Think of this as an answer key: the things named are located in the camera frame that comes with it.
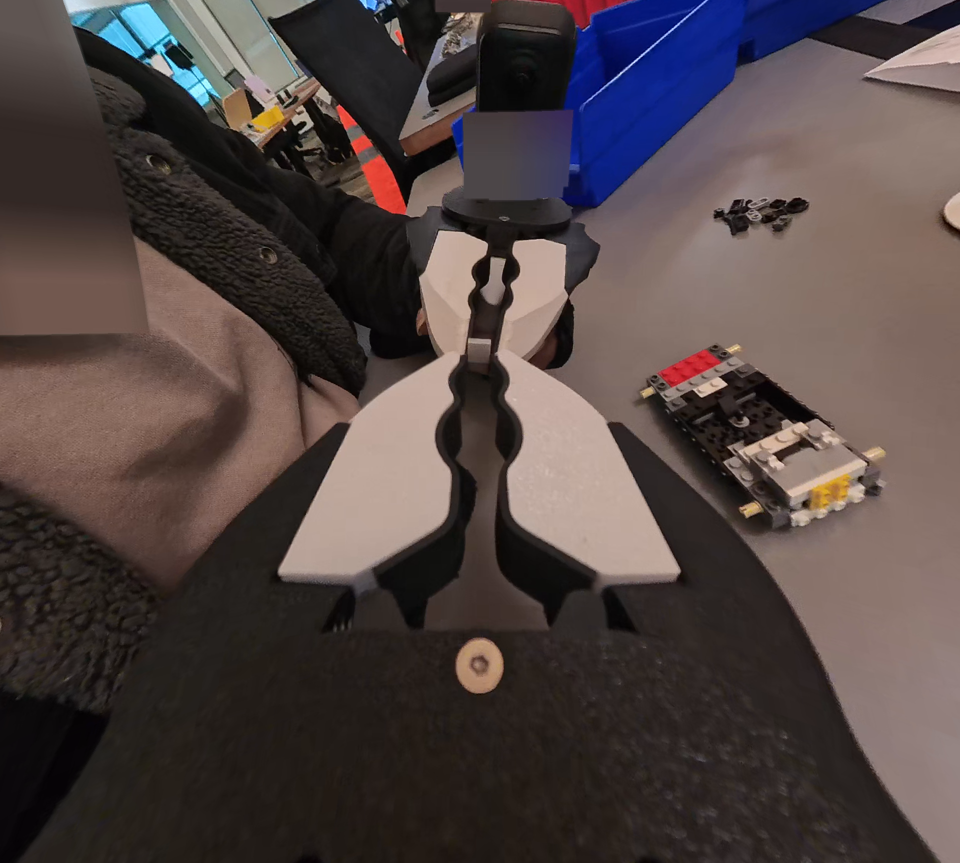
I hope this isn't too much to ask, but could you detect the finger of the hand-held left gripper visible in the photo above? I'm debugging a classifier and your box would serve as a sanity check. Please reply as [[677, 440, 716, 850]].
[[489, 236, 569, 363], [416, 230, 492, 359]]

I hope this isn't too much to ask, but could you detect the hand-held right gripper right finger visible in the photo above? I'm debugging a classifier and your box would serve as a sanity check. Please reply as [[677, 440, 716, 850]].
[[491, 351, 684, 629]]

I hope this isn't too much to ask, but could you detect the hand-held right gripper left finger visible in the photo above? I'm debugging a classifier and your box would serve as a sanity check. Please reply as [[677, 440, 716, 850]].
[[276, 353, 477, 630]]

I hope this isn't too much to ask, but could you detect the toy brick car chassis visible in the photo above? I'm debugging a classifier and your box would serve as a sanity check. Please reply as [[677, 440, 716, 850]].
[[639, 344, 888, 533]]

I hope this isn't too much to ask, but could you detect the person's left forearm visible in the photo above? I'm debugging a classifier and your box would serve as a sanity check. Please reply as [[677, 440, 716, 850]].
[[300, 188, 432, 360]]

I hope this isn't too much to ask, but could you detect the grey desk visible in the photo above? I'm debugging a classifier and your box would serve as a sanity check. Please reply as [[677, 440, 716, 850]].
[[360, 15, 960, 863]]

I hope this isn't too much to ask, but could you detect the person's left hand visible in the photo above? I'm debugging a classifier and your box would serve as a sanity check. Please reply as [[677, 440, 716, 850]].
[[534, 304, 576, 371]]

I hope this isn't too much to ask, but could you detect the small side table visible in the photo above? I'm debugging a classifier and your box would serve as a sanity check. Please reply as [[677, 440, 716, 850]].
[[397, 56, 481, 159]]

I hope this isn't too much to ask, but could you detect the orange striped barrier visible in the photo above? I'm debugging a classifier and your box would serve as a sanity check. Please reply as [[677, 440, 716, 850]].
[[336, 104, 410, 213]]

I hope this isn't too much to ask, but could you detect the black chair back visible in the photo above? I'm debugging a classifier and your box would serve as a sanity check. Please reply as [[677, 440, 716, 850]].
[[267, 0, 430, 206]]

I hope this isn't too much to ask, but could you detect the dark fleece jacket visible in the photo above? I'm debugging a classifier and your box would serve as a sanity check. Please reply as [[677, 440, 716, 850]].
[[0, 26, 370, 718]]

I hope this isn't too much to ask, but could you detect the beige hoodie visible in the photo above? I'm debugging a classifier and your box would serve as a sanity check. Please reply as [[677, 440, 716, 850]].
[[0, 236, 363, 594]]

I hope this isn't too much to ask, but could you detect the pile of small black pieces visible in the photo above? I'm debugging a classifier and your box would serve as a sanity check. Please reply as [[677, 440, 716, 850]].
[[712, 195, 811, 236]]

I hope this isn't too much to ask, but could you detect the white paper bag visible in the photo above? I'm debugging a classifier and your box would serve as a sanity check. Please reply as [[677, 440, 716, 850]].
[[862, 25, 960, 93]]

